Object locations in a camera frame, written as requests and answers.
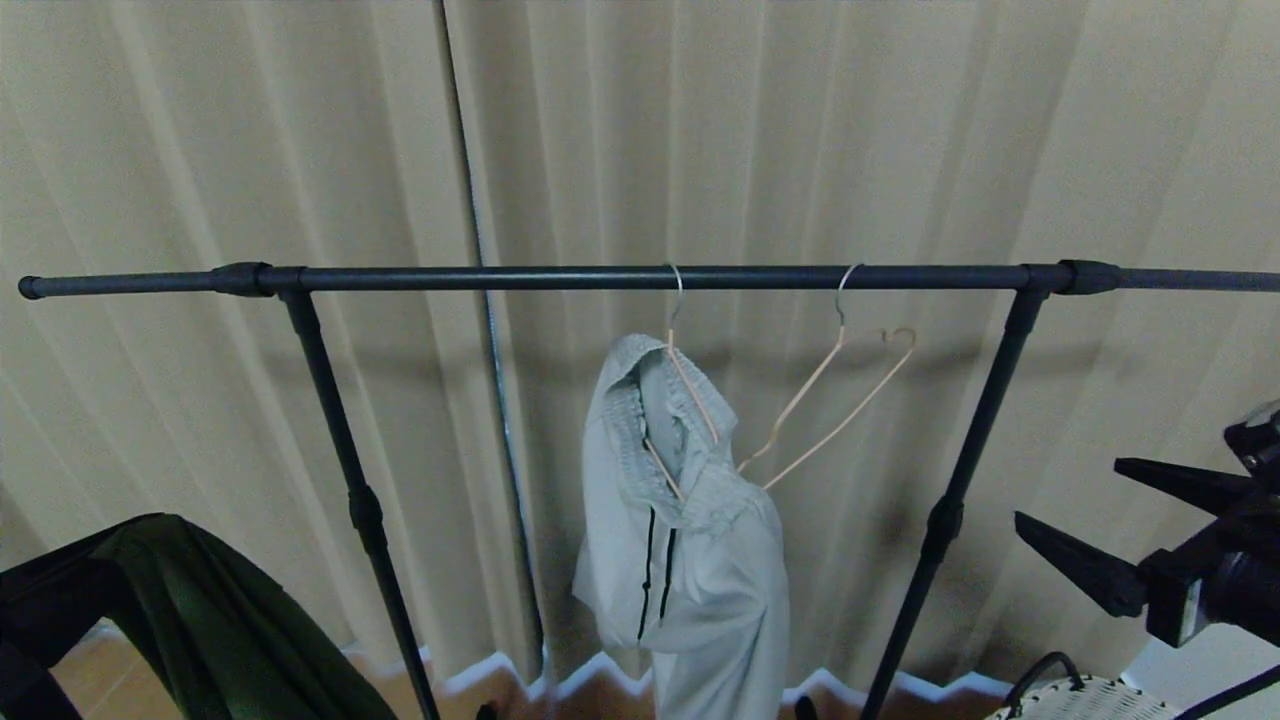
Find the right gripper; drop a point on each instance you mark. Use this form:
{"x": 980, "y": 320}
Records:
{"x": 1230, "y": 590}

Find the pink clothes hanger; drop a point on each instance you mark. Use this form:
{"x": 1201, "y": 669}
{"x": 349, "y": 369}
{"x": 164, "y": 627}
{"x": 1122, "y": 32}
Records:
{"x": 803, "y": 394}
{"x": 692, "y": 396}

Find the pale grey shorts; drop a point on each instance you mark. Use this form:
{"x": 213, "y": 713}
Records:
{"x": 700, "y": 600}

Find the green shirt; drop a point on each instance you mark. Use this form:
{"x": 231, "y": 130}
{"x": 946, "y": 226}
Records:
{"x": 220, "y": 620}

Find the white laundry basket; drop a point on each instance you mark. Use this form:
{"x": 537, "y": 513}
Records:
{"x": 1090, "y": 705}

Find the black clothes rack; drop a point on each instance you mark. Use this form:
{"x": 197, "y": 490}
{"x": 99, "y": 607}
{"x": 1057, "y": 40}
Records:
{"x": 600, "y": 278}

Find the beige curtain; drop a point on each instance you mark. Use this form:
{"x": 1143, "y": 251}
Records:
{"x": 200, "y": 150}

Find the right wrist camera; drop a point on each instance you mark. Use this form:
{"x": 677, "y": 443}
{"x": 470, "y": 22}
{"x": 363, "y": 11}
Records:
{"x": 1255, "y": 440}

